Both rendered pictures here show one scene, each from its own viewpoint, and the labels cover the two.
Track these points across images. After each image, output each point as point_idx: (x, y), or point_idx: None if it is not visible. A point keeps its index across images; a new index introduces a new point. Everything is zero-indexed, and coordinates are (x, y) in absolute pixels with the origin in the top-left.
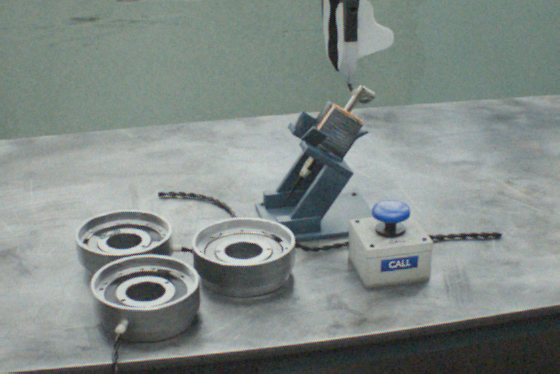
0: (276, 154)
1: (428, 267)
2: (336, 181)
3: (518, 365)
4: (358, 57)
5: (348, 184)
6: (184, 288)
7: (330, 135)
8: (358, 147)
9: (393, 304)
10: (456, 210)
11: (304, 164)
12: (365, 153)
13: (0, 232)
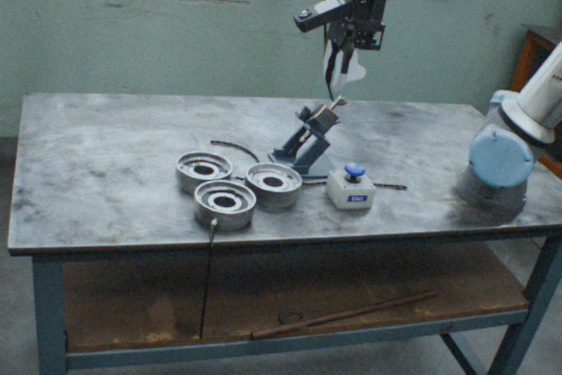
0: (272, 123)
1: (371, 202)
2: (321, 147)
3: (398, 261)
4: (345, 82)
5: None
6: (246, 201)
7: (320, 121)
8: None
9: (354, 220)
10: (379, 169)
11: (299, 134)
12: None
13: (118, 156)
